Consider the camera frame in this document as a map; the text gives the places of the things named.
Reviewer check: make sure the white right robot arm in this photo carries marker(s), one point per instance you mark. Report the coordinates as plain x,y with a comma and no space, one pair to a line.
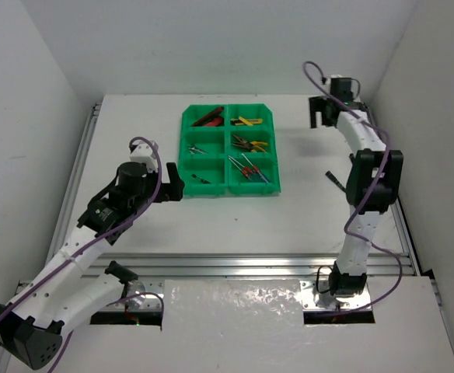
372,186

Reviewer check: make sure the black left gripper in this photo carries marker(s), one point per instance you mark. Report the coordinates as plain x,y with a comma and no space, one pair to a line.
166,190

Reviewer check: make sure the yellow needle-nose pliers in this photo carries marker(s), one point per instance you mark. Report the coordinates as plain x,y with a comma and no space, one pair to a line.
256,146

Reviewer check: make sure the red blue clear screwdriver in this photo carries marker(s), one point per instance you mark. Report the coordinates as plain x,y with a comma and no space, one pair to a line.
256,169

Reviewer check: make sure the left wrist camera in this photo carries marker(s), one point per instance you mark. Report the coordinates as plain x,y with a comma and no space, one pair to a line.
141,152

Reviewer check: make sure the aluminium table rail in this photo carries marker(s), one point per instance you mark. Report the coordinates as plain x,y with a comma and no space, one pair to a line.
281,238

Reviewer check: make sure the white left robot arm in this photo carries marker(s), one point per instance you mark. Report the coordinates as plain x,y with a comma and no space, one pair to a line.
37,323

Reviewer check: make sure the green black precision screwdriver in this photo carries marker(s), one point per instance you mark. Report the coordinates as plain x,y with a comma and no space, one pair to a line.
200,180

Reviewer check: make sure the white front cover panel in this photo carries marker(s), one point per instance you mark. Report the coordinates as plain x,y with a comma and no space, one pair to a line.
258,326

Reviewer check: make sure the yellow utility knife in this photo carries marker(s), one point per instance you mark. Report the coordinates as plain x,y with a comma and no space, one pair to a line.
255,121
245,121

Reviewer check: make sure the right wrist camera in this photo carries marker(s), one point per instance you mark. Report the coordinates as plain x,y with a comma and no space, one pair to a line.
344,88

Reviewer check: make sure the green compartment tray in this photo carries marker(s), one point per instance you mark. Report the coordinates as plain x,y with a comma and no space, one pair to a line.
204,152

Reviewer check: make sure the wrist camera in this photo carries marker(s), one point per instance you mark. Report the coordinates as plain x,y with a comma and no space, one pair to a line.
141,152
344,88

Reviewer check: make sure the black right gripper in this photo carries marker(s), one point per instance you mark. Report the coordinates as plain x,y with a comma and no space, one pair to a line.
316,104

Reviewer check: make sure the red black utility knife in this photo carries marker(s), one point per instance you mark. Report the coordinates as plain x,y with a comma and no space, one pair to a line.
208,117
215,122

